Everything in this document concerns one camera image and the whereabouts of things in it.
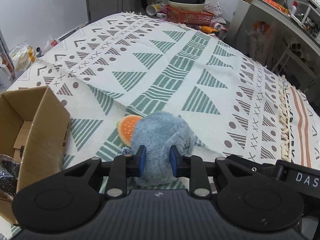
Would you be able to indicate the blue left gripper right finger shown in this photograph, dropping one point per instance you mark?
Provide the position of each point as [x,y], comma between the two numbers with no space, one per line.
[176,162]

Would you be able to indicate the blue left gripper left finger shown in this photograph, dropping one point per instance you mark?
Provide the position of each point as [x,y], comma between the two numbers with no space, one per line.
[139,161]

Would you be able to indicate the grey-blue fluffy plush toy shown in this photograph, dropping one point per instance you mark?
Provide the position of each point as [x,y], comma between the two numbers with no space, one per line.
[158,132]

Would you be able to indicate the orange burger plush toy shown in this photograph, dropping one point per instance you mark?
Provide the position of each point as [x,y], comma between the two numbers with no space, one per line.
[126,128]

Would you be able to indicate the blue denim soft toy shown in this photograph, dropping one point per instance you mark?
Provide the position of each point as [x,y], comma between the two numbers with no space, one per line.
[126,150]

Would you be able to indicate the patterned white green blanket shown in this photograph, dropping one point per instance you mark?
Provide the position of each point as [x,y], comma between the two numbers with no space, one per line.
[128,64]

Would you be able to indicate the brown cardboard box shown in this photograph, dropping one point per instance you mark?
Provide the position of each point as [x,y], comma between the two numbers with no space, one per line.
[34,132]

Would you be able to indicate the black glittery plastic bag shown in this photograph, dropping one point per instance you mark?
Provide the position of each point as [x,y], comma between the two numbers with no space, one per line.
[9,177]

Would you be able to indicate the orange carrot toy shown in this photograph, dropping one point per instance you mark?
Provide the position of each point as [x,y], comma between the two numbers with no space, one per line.
[208,29]

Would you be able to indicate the red plastic basket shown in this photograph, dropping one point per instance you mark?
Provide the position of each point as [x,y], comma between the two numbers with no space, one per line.
[188,17]

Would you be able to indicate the red white snack bag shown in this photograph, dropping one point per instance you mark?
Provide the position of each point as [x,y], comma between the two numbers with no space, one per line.
[49,45]

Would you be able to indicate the paper tape roll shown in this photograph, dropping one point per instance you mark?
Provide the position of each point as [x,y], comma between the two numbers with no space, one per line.
[153,9]

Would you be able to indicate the yellow white plastic bag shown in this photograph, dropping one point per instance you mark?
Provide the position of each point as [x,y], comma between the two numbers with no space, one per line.
[22,57]

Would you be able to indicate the white shelf desk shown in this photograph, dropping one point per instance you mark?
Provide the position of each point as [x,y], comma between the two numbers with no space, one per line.
[286,30]

